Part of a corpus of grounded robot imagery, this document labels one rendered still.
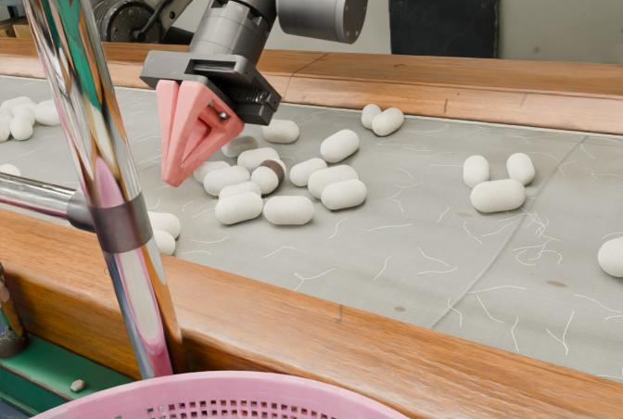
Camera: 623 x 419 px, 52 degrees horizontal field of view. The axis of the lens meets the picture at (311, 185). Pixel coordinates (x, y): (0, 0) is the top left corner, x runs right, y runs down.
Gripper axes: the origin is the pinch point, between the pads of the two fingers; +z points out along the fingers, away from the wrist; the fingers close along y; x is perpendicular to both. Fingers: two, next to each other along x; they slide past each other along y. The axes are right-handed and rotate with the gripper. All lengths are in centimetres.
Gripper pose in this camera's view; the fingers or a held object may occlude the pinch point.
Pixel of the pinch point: (172, 174)
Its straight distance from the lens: 51.1
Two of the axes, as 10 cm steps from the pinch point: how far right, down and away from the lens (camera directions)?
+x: 4.3, 3.9, 8.2
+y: 8.5, 1.5, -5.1
